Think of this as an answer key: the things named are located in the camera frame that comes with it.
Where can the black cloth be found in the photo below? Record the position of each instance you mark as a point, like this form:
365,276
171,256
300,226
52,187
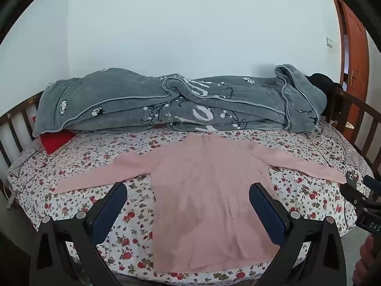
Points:
321,82

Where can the wooden bed headboard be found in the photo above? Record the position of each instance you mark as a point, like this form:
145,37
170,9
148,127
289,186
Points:
354,113

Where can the floral bed sheet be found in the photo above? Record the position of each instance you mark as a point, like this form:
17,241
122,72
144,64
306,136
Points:
300,155

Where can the red cloth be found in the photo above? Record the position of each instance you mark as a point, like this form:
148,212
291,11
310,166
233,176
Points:
55,140

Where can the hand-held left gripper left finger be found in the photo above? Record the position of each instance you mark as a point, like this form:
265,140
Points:
110,207

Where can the grey floral blanket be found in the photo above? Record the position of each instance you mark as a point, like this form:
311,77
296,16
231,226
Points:
178,101

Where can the white wall switch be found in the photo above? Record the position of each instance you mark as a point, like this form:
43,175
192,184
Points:
329,41

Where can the wooden bed rail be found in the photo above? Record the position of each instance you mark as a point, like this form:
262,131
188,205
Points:
16,125

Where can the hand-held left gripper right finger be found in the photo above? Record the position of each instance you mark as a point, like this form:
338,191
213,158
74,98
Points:
268,211

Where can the pink knit sweater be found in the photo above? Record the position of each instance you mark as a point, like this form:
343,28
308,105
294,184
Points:
205,196

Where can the orange wooden door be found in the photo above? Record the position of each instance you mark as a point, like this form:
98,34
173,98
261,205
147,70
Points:
352,62

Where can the person's right hand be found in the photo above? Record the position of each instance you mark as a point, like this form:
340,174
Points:
367,259

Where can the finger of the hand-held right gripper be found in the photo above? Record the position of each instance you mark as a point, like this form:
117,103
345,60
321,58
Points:
373,183
352,189

